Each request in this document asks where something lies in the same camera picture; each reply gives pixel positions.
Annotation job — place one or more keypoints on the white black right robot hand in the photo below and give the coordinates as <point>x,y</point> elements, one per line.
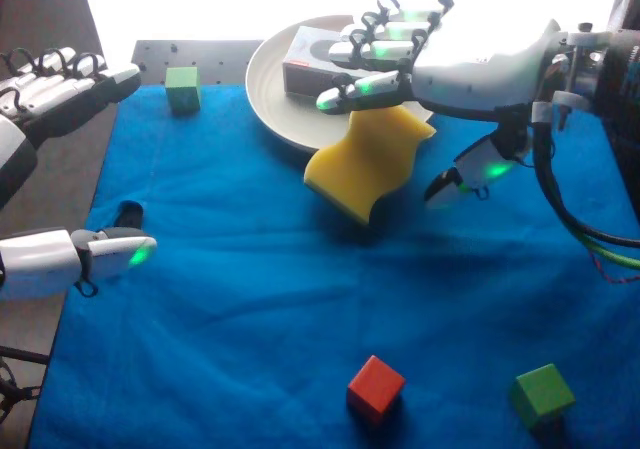
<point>50,89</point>

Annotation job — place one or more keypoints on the yellow green sponge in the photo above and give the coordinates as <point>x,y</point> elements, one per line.
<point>350,169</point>

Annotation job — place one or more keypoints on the white plate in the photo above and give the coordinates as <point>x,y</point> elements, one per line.
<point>270,99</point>

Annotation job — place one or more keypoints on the green cube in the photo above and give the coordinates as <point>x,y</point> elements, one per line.
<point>542,394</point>
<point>182,89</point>

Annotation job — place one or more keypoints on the black perforated board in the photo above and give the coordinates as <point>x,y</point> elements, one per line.
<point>215,64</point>

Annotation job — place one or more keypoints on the black metal rod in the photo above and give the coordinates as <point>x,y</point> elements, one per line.
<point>25,355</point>

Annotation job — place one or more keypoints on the blue table cloth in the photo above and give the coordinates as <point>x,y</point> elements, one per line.
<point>225,294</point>

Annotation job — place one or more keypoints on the red cube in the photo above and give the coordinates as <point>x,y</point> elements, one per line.
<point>375,389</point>

